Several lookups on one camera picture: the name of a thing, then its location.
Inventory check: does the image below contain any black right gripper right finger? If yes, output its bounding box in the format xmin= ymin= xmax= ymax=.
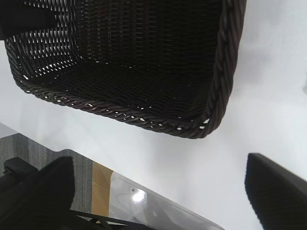
xmin=244 ymin=152 xmax=307 ymax=230

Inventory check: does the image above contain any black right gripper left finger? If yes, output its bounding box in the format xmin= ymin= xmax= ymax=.
xmin=0 ymin=156 xmax=76 ymax=230

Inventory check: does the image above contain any dark brown wicker basket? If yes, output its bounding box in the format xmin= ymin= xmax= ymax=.
xmin=4 ymin=0 xmax=248 ymax=140

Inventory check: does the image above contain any yellow tape strip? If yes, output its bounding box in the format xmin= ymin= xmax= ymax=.
xmin=92 ymin=161 xmax=114 ymax=217

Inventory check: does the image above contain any transparent plastic floor sheet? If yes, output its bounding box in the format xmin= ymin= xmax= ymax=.
xmin=108 ymin=171 xmax=226 ymax=230

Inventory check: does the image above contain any black base frame part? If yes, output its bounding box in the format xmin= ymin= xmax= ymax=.
xmin=3 ymin=157 xmax=39 ymax=180

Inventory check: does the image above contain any thin black cable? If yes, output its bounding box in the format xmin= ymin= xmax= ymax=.
xmin=71 ymin=210 xmax=150 ymax=230

